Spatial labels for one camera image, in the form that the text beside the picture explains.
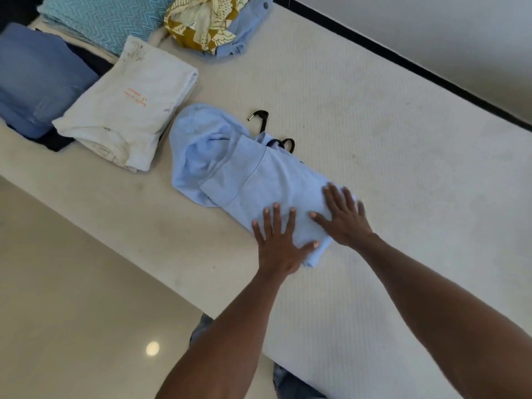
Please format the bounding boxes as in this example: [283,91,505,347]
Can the person's blue jeans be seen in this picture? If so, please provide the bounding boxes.
[189,313,329,399]

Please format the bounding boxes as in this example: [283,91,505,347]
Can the white folded garment orange print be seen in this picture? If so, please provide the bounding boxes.
[52,35,199,173]

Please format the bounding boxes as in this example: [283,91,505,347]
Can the person's left forearm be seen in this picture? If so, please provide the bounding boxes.
[155,268,294,399]

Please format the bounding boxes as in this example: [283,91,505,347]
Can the person's right forearm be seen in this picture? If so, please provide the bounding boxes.
[352,232,532,399]

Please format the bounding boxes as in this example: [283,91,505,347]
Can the light blue buttoned shirt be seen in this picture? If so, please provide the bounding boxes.
[204,0,275,60]

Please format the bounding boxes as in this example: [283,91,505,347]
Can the blue folded jeans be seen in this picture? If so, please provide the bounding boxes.
[0,22,100,140]

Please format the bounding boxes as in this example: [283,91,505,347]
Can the dark navy folded garment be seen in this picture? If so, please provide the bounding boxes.
[6,31,115,153]

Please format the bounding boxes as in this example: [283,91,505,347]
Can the light blue hoodie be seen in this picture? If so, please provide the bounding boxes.
[168,103,358,269]

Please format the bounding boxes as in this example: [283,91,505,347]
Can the person's left hand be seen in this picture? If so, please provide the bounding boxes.
[252,204,320,277]

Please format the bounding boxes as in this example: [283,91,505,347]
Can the teal zigzag folded cloth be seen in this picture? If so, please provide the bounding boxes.
[37,0,178,58]

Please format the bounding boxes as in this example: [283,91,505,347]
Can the person's right hand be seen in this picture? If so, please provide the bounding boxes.
[309,182,374,248]

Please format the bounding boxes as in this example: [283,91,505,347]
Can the mustard leaf print cloth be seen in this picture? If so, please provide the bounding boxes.
[163,0,254,55]

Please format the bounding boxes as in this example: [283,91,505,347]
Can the black drawstring cord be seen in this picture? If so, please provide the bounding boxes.
[248,110,296,154]

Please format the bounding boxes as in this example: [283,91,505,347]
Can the cream folded cloth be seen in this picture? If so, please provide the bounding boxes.
[28,15,168,65]

